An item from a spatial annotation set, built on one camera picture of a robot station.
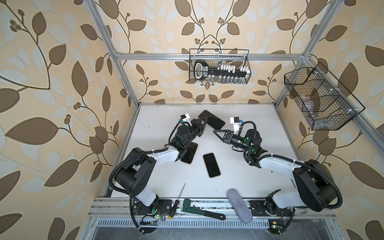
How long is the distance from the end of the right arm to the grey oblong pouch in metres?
0.26

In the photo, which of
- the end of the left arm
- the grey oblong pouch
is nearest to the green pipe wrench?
the grey oblong pouch

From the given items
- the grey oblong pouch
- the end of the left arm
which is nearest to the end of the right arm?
the end of the left arm

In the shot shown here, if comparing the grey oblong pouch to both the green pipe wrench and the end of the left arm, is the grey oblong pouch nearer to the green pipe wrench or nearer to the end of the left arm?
the green pipe wrench

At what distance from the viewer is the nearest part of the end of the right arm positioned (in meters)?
0.64

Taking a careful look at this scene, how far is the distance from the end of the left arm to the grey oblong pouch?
0.36 m

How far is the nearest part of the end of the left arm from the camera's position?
2.19 feet

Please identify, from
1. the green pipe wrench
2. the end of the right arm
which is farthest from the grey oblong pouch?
the end of the right arm

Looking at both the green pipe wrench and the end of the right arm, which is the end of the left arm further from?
the green pipe wrench

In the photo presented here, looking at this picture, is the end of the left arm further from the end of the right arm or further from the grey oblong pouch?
the grey oblong pouch

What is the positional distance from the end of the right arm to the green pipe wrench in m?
0.35

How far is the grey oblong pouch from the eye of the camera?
0.70m

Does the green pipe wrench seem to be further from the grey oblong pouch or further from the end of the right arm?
the end of the right arm

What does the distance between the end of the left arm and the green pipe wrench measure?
31cm

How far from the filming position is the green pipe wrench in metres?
0.74
